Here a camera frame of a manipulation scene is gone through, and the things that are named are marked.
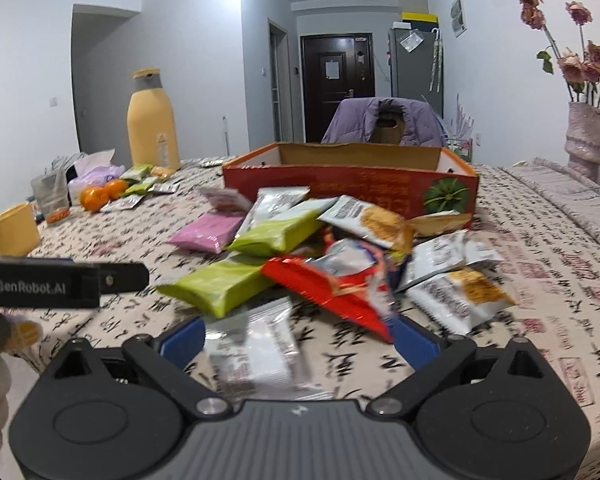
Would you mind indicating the clear plastic cup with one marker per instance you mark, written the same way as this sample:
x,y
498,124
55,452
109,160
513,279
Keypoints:
x,y
50,200

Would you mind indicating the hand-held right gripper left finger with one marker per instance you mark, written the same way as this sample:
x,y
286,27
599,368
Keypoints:
x,y
182,342

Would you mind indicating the yellow bottle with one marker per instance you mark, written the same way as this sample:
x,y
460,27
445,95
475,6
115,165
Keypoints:
x,y
152,125

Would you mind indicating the clear white snack packet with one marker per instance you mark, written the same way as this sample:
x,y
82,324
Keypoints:
x,y
260,350

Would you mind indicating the dried pink roses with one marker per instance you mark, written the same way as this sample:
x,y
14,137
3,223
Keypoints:
x,y
572,67

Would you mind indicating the pink textured vase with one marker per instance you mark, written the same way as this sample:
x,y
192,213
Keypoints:
x,y
586,140

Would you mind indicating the small silver packet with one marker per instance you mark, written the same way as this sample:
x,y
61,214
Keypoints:
x,y
164,188
121,204

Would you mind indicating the folded umbrella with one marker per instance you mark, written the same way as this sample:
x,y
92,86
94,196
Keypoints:
x,y
436,60

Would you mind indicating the wall picture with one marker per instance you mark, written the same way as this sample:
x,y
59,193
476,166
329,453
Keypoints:
x,y
458,15

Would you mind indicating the orange fruit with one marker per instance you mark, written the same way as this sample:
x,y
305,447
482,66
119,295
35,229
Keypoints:
x,y
92,198
116,189

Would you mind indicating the small yellow packet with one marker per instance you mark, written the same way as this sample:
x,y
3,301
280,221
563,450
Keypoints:
x,y
162,172

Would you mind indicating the red cardboard box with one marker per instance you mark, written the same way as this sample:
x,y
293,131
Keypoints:
x,y
330,182

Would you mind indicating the dark brown door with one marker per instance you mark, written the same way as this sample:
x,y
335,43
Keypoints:
x,y
315,110

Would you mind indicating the pink quilted blanket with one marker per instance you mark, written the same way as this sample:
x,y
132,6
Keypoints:
x,y
555,195

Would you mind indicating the yellow black box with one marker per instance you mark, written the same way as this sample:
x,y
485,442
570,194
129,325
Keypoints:
x,y
420,17

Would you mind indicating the silver snack packet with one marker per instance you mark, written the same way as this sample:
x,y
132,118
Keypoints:
x,y
272,205

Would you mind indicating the grey refrigerator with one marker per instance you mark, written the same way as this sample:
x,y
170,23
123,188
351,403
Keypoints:
x,y
412,80

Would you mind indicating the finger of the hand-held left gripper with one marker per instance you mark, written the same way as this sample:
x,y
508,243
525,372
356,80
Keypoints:
x,y
125,277

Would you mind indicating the clear plastic pouch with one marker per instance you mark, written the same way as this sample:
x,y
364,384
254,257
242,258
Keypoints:
x,y
411,40

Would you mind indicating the red snack packet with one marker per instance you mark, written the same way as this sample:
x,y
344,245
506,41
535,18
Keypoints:
x,y
330,300

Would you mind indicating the wooden chair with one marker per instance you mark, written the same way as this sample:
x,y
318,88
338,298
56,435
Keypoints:
x,y
387,130

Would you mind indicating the yellow cup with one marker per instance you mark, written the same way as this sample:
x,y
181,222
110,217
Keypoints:
x,y
14,230

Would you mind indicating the light purple plastic bag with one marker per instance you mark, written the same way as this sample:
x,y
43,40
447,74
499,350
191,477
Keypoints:
x,y
95,172

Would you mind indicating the gold snack packet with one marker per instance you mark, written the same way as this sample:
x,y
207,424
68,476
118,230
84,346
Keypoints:
x,y
440,224

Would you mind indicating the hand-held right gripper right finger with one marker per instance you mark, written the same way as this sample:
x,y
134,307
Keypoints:
x,y
415,345

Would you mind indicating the small foil packet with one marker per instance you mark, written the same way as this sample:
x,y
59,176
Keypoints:
x,y
212,162

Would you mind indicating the purple jacket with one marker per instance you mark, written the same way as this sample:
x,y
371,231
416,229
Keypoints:
x,y
350,122

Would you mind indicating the white pink snack packet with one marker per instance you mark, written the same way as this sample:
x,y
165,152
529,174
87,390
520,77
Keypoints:
x,y
225,200

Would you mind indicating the paper notice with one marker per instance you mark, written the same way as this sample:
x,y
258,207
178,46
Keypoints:
x,y
332,70

